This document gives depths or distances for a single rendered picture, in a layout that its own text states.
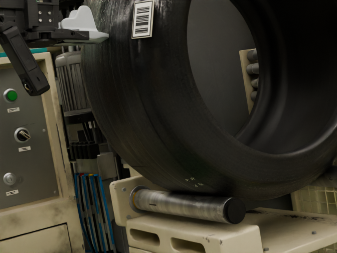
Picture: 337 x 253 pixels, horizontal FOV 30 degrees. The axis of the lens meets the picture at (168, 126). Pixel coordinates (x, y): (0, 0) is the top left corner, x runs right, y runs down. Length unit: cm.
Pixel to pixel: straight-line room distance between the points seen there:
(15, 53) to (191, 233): 44
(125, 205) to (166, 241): 17
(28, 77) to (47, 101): 61
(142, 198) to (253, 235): 31
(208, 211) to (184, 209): 8
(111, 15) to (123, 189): 42
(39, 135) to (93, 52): 52
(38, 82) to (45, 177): 64
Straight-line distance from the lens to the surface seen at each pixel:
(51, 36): 101
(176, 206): 121
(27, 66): 101
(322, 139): 120
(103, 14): 113
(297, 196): 169
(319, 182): 130
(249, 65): 172
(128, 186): 136
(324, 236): 123
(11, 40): 101
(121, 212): 136
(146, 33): 101
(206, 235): 111
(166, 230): 122
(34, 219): 158
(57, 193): 164
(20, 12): 103
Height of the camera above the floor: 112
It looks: 3 degrees down
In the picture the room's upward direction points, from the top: 10 degrees counter-clockwise
